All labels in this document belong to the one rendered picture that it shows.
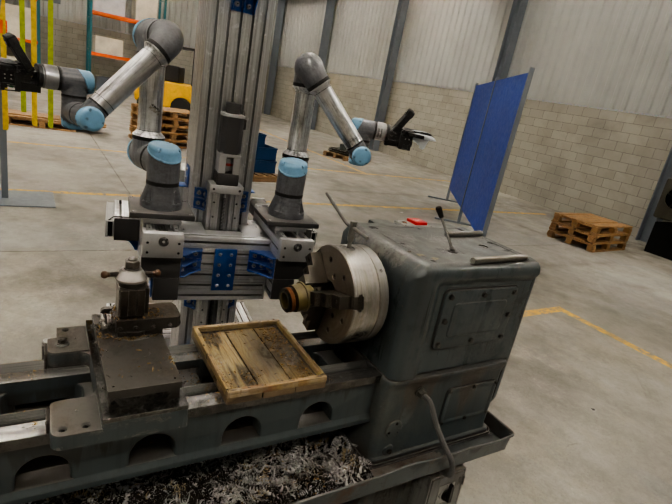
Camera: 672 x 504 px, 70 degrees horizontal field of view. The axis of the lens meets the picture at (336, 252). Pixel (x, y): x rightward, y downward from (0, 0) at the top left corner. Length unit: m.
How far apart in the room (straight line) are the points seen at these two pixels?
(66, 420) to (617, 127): 11.82
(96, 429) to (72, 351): 0.32
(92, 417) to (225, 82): 1.30
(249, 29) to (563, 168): 11.20
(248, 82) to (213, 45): 0.18
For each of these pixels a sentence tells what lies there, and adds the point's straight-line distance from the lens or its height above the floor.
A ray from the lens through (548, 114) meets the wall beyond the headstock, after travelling 13.23.
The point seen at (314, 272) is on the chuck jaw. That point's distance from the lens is 1.51.
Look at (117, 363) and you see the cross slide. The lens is 1.31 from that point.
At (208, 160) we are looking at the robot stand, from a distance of 2.05.
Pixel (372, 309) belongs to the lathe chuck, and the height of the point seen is 1.10.
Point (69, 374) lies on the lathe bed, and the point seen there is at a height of 0.87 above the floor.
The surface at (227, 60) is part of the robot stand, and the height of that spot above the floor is 1.72.
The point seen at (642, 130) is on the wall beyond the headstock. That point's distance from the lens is 12.04.
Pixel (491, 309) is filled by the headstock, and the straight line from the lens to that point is 1.72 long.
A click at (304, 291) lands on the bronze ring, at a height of 1.11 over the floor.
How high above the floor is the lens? 1.68
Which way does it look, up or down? 18 degrees down
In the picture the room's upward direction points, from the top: 11 degrees clockwise
